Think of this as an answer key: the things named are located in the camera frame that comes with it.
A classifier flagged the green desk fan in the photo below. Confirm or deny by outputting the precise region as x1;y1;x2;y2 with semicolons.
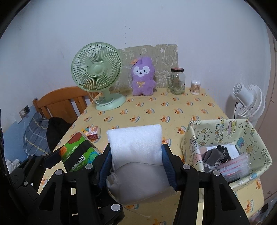
71;42;126;111

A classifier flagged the blue plaid bedding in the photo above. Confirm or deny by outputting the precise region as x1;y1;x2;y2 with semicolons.
23;112;51;157

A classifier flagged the black chair back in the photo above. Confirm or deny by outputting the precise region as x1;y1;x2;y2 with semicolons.
46;117;72;152

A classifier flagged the black plastic bundle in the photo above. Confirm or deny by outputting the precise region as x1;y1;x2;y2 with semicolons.
216;145;231;164

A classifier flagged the white floor fan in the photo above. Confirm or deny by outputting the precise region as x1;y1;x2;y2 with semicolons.
233;83;266;122

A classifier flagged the beige cartoon backboard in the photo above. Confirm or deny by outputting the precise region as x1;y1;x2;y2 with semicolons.
110;44;178;90

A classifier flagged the clear plastic bag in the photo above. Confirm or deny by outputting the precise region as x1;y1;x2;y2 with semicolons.
217;153;251;183

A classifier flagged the wall power socket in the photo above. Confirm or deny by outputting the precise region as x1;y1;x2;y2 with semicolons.
19;105;30;119

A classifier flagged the white towel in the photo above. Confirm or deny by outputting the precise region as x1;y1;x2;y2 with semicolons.
106;124;176;205

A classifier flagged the dark grey drawstring pouch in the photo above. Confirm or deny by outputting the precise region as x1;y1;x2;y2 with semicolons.
202;149;224;173

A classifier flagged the yellow cartoon tablecloth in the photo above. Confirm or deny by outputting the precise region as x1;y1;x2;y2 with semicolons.
37;87;266;225

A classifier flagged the cotton swab container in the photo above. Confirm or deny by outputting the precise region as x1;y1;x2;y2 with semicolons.
190;80;201;95

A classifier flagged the yellow cartoon storage box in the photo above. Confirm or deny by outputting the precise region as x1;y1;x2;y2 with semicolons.
181;119;272;191

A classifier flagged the green orange tissue pack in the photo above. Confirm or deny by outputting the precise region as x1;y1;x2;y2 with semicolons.
58;132;101;172

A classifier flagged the glass jar with lid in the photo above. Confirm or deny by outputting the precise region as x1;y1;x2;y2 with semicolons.
167;67;186;95

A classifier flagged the cartoon tissue pack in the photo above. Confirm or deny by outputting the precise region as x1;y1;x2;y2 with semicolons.
82;125;101;142

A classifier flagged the purple plush toy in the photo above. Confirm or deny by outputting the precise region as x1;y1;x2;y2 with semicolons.
131;57;156;96

